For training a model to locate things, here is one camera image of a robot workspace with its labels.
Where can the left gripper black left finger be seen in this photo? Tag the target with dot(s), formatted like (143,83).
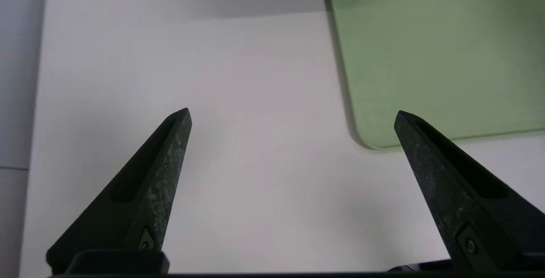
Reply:
(140,197)

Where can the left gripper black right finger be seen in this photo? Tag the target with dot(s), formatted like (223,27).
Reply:
(472,210)

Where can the light green plastic tray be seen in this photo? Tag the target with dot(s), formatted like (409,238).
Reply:
(438,56)

